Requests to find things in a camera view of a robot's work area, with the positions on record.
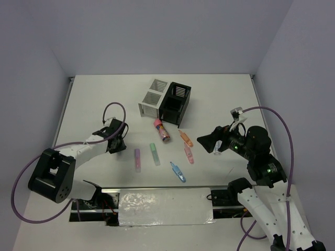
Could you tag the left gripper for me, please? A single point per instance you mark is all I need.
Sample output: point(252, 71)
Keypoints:
point(121, 147)

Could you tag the green highlighter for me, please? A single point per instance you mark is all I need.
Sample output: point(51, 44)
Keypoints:
point(154, 154)

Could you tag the pink-capped marker tube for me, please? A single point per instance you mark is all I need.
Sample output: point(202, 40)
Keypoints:
point(164, 135)

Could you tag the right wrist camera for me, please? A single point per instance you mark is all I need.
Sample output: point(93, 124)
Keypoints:
point(238, 117)

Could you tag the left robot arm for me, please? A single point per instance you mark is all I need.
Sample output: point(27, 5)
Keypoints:
point(53, 175)

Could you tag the blue highlighter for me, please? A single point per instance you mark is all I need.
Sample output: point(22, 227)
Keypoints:
point(178, 172)

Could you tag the silver foil sheet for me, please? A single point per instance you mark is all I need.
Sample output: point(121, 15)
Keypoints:
point(155, 207)

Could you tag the orange highlighter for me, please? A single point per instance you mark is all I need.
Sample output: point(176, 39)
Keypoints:
point(186, 139)

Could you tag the black slatted pen holder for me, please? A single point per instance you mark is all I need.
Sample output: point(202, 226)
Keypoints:
point(174, 104)

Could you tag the pink highlighter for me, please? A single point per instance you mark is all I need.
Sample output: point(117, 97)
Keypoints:
point(188, 153)

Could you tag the clear blue-capped spray bottle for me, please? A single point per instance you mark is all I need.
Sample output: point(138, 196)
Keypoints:
point(216, 148)

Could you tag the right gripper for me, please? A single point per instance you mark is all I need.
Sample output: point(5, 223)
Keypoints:
point(220, 132)

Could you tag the purple highlighter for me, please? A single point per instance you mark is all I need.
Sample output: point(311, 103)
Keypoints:
point(137, 160)

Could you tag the white slatted pen holder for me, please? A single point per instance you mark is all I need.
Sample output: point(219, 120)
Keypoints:
point(150, 104)

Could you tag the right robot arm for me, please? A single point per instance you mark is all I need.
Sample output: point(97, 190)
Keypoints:
point(268, 203)

